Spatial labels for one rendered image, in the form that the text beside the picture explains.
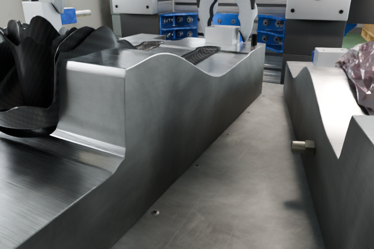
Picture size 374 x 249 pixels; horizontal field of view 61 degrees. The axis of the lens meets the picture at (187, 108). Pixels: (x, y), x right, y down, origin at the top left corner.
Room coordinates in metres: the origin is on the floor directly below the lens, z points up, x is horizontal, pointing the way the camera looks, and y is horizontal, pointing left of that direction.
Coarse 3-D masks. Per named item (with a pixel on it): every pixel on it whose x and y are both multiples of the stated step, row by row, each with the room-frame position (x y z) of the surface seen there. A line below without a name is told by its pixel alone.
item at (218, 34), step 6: (210, 30) 0.55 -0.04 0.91; (216, 30) 0.54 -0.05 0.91; (222, 30) 0.54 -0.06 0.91; (228, 30) 0.53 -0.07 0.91; (234, 30) 0.53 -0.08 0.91; (210, 36) 0.55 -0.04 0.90; (216, 36) 0.54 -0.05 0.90; (222, 36) 0.53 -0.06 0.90; (228, 36) 0.53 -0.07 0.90; (234, 36) 0.53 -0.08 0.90; (240, 36) 0.57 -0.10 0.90; (210, 42) 0.54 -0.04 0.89; (216, 42) 0.54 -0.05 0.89; (222, 42) 0.53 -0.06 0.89; (228, 42) 0.53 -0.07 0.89; (234, 42) 0.54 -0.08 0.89
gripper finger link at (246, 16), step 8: (240, 0) 0.54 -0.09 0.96; (248, 0) 0.53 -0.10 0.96; (240, 8) 0.54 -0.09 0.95; (248, 8) 0.53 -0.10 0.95; (256, 8) 0.58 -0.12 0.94; (240, 16) 0.54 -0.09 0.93; (248, 16) 0.53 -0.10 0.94; (240, 24) 0.54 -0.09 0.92; (248, 24) 0.54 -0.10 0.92; (240, 32) 0.54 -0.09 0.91; (248, 32) 0.54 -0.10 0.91
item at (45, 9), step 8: (24, 8) 0.58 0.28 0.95; (32, 8) 0.57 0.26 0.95; (40, 8) 0.56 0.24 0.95; (48, 8) 0.57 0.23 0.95; (72, 8) 0.62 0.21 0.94; (24, 16) 0.58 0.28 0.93; (32, 16) 0.57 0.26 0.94; (48, 16) 0.56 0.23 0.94; (56, 16) 0.58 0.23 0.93; (64, 16) 0.60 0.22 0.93; (72, 16) 0.61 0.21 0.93; (80, 16) 0.65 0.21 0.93; (56, 24) 0.58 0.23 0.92
